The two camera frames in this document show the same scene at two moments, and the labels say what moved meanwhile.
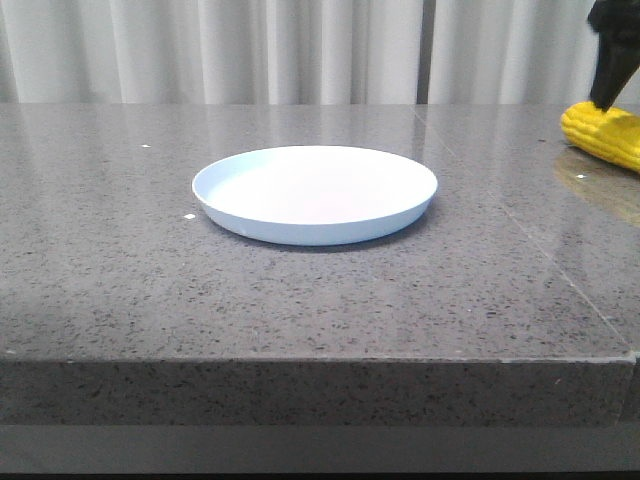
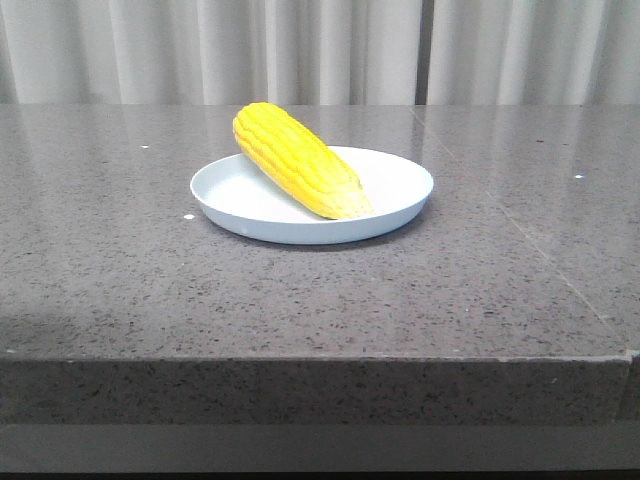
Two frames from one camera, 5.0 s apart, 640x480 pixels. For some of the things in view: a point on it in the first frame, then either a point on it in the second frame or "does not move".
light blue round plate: (312, 195) does not move
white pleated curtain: (292, 52) does not move
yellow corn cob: (612, 134) to (300, 163)
